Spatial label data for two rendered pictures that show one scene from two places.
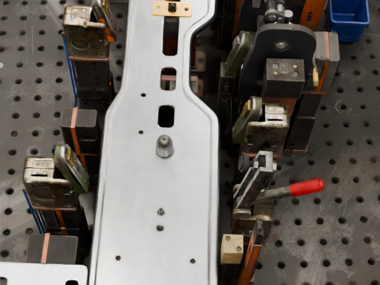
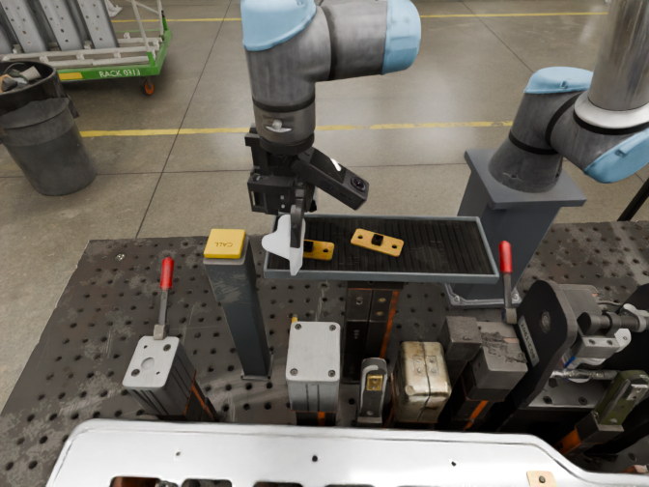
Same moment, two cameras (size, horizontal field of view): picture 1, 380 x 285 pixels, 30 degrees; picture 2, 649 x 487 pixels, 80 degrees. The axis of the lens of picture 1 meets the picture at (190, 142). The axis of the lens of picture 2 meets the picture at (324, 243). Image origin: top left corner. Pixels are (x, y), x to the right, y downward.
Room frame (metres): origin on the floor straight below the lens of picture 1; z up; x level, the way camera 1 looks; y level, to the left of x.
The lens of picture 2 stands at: (1.27, 0.18, 1.63)
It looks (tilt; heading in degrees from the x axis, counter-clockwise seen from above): 46 degrees down; 273
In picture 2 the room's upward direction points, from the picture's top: straight up
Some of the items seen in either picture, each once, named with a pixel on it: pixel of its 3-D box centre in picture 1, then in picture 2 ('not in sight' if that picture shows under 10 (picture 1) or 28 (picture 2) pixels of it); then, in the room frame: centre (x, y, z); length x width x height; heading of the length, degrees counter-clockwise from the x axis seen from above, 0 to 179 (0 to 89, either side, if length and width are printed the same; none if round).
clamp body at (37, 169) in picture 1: (59, 207); not in sight; (0.56, 0.25, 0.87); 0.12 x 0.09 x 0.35; 91
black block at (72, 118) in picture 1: (85, 154); not in sight; (0.69, 0.22, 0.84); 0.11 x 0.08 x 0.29; 91
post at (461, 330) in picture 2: not in sight; (437, 383); (1.07, -0.16, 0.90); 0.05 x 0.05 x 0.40; 1
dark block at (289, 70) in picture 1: (270, 126); not in sight; (0.75, -0.17, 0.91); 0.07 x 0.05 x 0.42; 91
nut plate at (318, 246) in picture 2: not in sight; (307, 246); (1.33, -0.26, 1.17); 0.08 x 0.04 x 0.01; 174
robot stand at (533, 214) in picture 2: not in sight; (494, 233); (0.86, -0.58, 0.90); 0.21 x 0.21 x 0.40; 6
